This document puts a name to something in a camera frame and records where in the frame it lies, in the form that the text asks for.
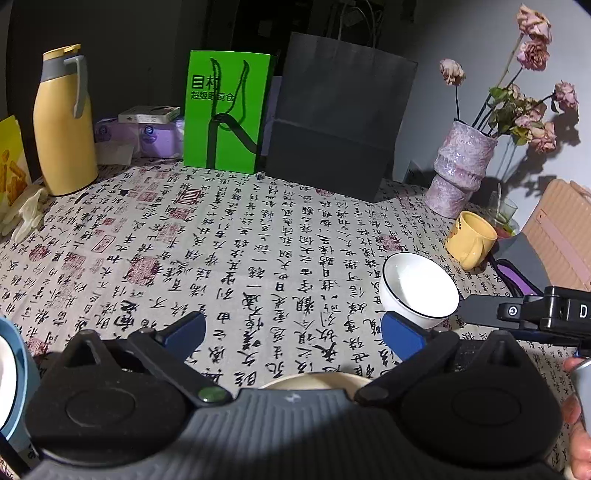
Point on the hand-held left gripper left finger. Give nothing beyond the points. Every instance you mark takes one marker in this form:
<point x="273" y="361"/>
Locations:
<point x="189" y="330"/>

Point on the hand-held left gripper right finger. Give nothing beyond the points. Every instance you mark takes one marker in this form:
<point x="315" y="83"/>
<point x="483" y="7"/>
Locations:
<point x="401" y="337"/>

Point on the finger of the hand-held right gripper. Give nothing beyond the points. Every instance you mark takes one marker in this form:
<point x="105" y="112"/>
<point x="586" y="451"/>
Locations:
<point x="489" y="310"/>

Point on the cream deep plate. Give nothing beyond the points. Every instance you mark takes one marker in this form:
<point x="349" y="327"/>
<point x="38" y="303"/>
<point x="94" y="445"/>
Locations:
<point x="314" y="381"/>

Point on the blue bowl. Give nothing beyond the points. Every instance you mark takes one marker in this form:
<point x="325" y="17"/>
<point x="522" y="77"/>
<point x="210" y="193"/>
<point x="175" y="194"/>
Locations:
<point x="27" y="383"/>

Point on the person's right hand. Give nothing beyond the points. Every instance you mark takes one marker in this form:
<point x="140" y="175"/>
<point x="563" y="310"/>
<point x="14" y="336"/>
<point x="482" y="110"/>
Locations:
<point x="582" y="457"/>

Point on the grey and purple pouch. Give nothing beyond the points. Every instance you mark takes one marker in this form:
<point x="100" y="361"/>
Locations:
<point x="521" y="258"/>

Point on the yellow mug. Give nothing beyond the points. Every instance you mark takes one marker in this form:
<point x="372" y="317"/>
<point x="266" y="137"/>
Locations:
<point x="471" y="240"/>

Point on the calligraphy printed tablecloth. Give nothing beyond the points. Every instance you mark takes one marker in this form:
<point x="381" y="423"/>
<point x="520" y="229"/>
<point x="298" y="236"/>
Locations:
<point x="231" y="258"/>

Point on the clear drinking glass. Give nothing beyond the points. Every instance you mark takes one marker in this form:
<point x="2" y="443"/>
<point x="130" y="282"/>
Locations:
<point x="505" y="214"/>

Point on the purple ceramic vase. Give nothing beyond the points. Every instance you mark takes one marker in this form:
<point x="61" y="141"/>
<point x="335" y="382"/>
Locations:
<point x="459" y="170"/>

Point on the purple tissue pack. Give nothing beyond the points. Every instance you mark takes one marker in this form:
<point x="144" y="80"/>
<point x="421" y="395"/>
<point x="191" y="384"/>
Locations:
<point x="113" y="131"/>
<point x="159" y="138"/>

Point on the dried pink flowers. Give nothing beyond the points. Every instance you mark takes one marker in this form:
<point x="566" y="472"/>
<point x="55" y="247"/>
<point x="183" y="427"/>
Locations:
<point x="521" y="110"/>

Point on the white glove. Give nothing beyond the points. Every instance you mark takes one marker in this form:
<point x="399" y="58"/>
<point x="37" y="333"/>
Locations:
<point x="25" y="210"/>

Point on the green paper bag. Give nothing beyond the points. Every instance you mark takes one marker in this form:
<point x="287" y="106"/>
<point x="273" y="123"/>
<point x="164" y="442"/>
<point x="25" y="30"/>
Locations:
<point x="226" y="124"/>

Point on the small white box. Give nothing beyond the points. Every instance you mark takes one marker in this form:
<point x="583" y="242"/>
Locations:
<point x="147" y="114"/>

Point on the black paper bag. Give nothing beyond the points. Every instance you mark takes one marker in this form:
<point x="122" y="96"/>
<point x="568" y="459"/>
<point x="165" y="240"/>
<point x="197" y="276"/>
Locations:
<point x="337" y="120"/>

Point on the yellow thermos jug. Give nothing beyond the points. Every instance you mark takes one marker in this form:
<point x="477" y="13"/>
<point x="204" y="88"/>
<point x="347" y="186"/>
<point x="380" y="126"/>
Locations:
<point x="64" y="138"/>

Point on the yellow snack box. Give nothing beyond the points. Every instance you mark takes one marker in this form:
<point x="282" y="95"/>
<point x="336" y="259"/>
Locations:
<point x="13" y="166"/>

